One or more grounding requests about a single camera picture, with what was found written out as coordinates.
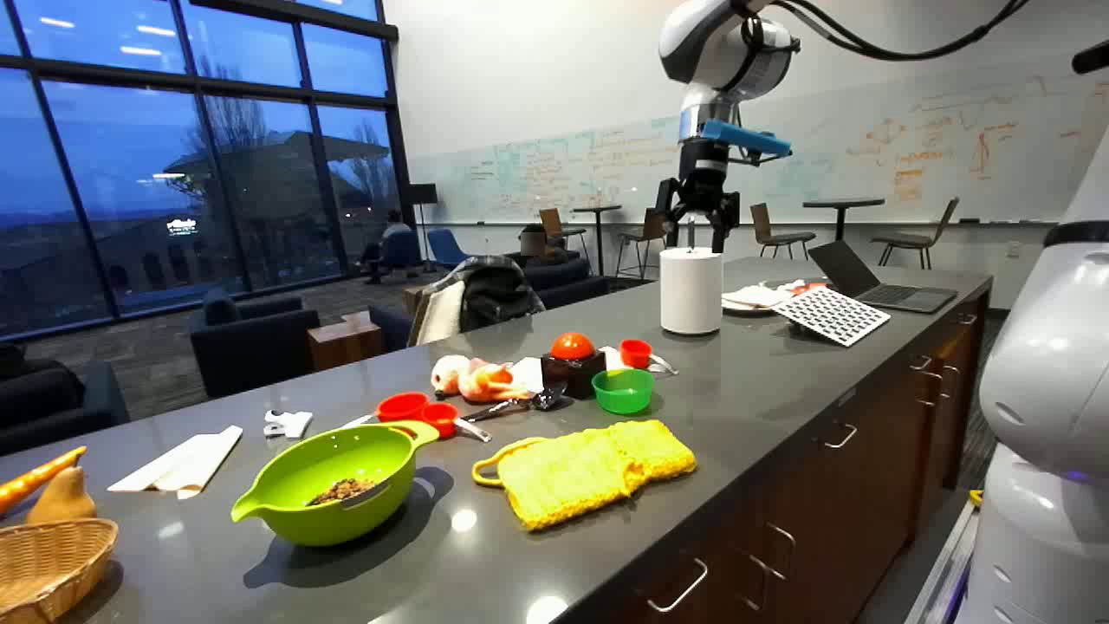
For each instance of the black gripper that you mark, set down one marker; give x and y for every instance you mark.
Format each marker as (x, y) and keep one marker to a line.
(697, 189)

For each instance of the yellow knitted cloth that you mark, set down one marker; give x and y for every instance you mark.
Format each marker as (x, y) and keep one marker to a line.
(553, 479)

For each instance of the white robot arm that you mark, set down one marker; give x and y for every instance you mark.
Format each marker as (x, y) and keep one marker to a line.
(1041, 550)

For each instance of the white paper towel roll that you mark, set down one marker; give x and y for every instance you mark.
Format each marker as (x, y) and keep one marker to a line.
(690, 289)

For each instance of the red measuring cup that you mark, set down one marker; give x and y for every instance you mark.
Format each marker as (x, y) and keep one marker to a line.
(642, 356)

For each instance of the white keyboard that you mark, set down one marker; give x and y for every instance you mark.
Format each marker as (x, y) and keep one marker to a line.
(837, 317)

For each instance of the grey laptop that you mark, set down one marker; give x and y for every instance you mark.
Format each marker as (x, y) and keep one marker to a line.
(853, 280)

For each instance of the orange tomato toy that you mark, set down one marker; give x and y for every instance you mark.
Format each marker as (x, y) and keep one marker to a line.
(574, 348)

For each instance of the small green bowl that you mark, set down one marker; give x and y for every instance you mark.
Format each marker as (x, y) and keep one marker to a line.
(624, 393)

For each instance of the black box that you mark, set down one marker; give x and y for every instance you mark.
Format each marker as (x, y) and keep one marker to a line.
(568, 376)

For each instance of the plush toy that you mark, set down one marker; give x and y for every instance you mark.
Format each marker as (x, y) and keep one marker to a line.
(479, 383)

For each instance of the red measuring spoons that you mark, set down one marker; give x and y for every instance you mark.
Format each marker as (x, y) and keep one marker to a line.
(427, 409)

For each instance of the lime green colander bowl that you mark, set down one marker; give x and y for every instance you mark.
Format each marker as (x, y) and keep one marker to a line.
(338, 488)

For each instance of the crumpled white wrapper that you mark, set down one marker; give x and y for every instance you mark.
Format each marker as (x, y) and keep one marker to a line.
(284, 424)

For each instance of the folded white paper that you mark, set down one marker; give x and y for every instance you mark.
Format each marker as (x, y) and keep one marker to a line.
(182, 470)

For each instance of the wicker basket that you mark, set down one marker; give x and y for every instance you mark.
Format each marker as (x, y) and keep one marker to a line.
(53, 568)

